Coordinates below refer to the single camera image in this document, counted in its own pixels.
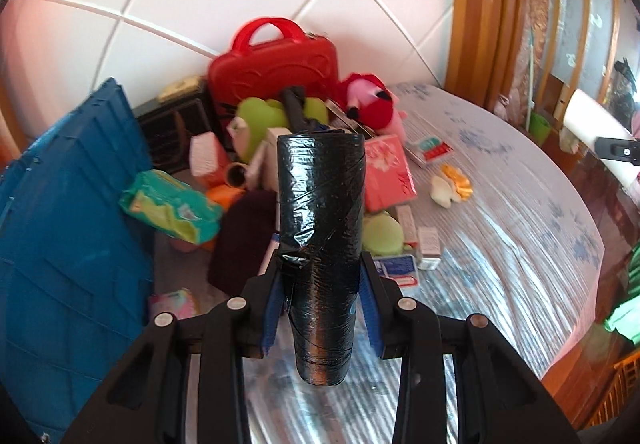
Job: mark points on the round green plush toy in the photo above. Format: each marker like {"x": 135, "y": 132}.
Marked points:
{"x": 382, "y": 234}

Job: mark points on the orange plastic object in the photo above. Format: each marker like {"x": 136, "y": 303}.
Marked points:
{"x": 222, "y": 196}

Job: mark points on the red green card pack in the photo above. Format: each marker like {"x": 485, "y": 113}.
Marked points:
{"x": 430, "y": 150}

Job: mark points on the red plastic carry case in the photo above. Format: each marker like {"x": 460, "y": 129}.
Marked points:
{"x": 280, "y": 69}

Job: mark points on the blue white box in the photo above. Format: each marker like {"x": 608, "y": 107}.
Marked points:
{"x": 400, "y": 271}

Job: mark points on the green wet wipes pack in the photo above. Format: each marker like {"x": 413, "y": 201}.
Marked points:
{"x": 170, "y": 206}

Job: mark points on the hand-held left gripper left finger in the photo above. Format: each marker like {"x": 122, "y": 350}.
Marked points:
{"x": 270, "y": 319}

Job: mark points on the green frog plush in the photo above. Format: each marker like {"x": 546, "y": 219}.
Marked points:
{"x": 255, "y": 116}

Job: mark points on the yellow white plush flower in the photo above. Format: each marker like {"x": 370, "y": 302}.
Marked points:
{"x": 450, "y": 186}

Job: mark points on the blue plastic crate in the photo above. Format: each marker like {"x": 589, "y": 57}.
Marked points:
{"x": 60, "y": 234}

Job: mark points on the pink tissue pack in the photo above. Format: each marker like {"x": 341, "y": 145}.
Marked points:
{"x": 390, "y": 169}

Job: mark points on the white and orange box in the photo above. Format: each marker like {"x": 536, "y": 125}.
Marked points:
{"x": 205, "y": 156}

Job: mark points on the red plush toy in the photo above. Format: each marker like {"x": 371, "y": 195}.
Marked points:
{"x": 370, "y": 109}

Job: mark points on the black plastic bag roll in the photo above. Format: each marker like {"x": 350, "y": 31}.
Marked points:
{"x": 320, "y": 224}

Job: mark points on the wooden door frame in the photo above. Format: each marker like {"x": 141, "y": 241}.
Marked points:
{"x": 480, "y": 14}

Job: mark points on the green cup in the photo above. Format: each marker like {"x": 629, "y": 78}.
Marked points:
{"x": 541, "y": 128}

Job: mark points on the pastel striped packet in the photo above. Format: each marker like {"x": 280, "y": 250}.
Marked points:
{"x": 172, "y": 304}

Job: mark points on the white paper roll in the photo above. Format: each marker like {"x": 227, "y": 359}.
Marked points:
{"x": 590, "y": 119}

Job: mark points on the dark maroon cloth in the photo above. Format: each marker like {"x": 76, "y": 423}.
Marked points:
{"x": 245, "y": 239}

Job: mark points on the green cloth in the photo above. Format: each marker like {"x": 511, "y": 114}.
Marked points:
{"x": 625, "y": 314}

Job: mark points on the black long object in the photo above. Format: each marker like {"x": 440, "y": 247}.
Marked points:
{"x": 297, "y": 109}

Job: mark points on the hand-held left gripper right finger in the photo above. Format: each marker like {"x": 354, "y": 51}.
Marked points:
{"x": 372, "y": 319}

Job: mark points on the small white box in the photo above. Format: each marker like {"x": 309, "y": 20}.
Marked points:
{"x": 430, "y": 246}

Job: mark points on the brown tape roll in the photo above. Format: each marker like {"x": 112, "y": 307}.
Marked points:
{"x": 236, "y": 175}

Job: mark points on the floral plastic tablecloth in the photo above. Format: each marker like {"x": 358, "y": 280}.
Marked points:
{"x": 500, "y": 234}

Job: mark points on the small beige box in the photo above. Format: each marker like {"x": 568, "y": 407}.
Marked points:
{"x": 177, "y": 89}

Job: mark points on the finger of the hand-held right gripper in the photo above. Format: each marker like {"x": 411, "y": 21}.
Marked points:
{"x": 617, "y": 149}

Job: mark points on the plain white box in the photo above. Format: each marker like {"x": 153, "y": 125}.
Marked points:
{"x": 265, "y": 159}

